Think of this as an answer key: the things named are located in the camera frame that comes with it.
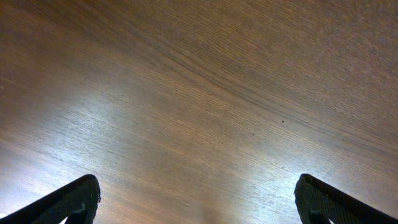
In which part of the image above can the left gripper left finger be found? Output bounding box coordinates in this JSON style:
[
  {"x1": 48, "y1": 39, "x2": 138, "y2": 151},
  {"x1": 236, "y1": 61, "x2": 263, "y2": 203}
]
[{"x1": 1, "y1": 174, "x2": 101, "y2": 224}]

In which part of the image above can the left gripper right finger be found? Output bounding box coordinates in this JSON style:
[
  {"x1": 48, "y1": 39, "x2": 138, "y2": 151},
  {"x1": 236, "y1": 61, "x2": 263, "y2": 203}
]
[{"x1": 294, "y1": 174, "x2": 397, "y2": 224}]

